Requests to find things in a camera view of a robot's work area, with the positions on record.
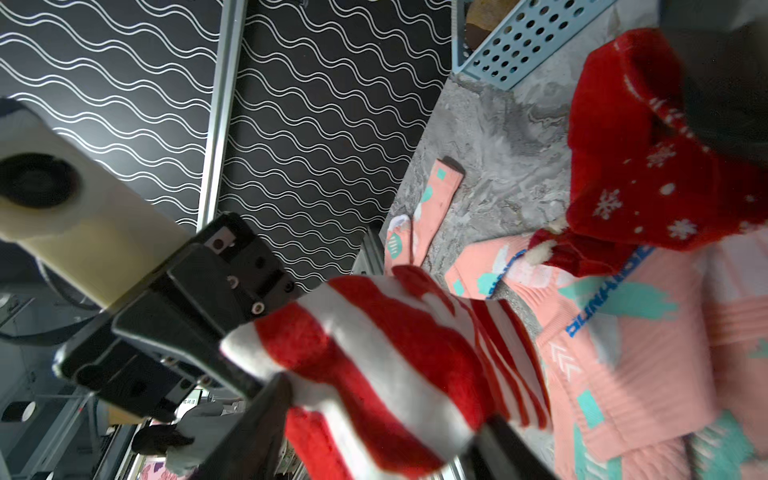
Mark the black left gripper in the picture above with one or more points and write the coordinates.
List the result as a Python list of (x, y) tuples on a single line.
[(161, 340)]

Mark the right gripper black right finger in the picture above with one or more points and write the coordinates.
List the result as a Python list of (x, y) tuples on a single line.
[(497, 452)]

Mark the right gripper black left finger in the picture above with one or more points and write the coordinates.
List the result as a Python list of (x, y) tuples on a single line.
[(251, 449)]

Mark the red white striped sock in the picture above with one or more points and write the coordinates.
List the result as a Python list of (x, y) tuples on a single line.
[(392, 376)]

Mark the red snowflake sock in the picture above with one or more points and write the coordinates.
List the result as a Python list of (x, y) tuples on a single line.
[(639, 175)]

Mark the left light blue basket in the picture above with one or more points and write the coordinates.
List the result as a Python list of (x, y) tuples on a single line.
[(528, 35)]

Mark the pink dotted sock centre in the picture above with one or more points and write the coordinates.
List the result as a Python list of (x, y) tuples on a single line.
[(540, 282)]

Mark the pink patterned sock upper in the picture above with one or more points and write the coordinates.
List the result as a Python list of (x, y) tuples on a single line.
[(660, 372)]

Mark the pink sock left edge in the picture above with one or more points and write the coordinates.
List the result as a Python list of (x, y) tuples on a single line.
[(409, 236)]

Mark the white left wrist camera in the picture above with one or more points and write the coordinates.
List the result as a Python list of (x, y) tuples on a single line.
[(68, 211)]

